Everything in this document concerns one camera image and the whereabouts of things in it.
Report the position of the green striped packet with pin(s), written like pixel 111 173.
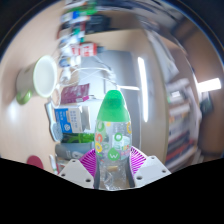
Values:
pixel 78 138

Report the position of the grey shaker bottle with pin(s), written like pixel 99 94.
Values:
pixel 71 150

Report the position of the white hairbrush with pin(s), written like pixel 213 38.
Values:
pixel 55 128

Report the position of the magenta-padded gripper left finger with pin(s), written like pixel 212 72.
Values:
pixel 75 171

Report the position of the blue and white carton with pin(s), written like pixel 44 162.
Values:
pixel 71 120

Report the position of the flat round red coaster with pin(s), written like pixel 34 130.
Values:
pixel 35 162

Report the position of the short shelf light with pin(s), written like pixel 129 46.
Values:
pixel 208 85

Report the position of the long under-shelf light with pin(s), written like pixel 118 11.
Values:
pixel 143 90

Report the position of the pink packet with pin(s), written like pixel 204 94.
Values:
pixel 75 93

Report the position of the white jar with red label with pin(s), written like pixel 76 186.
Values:
pixel 87 49

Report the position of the clear bottle with green cap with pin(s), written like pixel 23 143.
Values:
pixel 113 140

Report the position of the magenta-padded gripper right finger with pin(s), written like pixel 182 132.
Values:
pixel 150 170

